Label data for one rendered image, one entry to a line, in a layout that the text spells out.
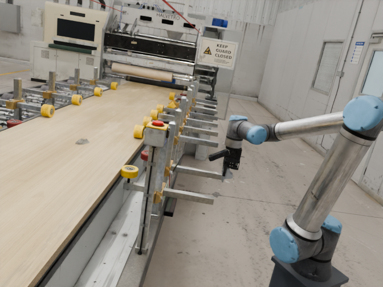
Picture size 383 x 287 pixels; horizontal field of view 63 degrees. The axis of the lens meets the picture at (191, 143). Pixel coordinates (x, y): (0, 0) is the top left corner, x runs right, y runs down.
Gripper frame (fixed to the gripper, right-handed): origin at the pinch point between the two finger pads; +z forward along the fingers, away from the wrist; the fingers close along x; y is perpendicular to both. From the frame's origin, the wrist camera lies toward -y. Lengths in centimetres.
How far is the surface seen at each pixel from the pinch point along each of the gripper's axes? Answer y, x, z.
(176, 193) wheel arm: -21.9, -26.5, -0.5
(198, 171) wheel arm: -13.6, -1.5, -2.9
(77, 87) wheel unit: -136, 126, -13
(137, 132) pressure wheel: -54, 21, -12
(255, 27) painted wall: 94, 909, -146
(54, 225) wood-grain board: -56, -77, -8
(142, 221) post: -32, -57, -2
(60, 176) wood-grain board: -70, -45, -8
